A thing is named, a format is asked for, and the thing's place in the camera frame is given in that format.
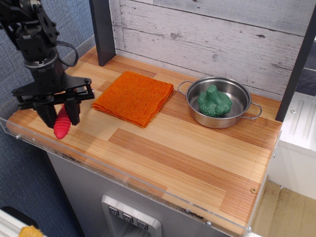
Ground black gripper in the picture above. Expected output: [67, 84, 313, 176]
[12, 55, 94, 128]

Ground red-handled metal spoon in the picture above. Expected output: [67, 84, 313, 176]
[53, 105, 72, 140]

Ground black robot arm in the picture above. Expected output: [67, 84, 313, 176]
[0, 0, 94, 128]

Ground clear acrylic table guard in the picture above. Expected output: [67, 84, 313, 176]
[6, 48, 281, 237]

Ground orange folded cloth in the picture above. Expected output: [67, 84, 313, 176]
[92, 71, 174, 128]

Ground grey cabinet with dispenser panel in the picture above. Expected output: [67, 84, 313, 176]
[46, 151, 237, 237]

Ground yellow object at corner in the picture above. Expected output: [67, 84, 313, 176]
[18, 226, 44, 237]

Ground green toy broccoli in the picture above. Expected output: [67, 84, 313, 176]
[197, 85, 232, 118]

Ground stainless steel pot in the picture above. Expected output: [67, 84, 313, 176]
[177, 77, 262, 128]

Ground white toy sink unit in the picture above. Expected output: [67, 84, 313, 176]
[268, 92, 316, 199]

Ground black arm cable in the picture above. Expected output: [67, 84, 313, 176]
[54, 41, 79, 68]

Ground dark grey left post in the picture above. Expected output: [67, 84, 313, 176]
[89, 0, 116, 66]

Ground dark grey post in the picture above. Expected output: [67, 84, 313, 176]
[275, 6, 316, 122]
[89, 0, 116, 66]

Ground dark grey right post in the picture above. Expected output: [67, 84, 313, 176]
[275, 6, 316, 122]

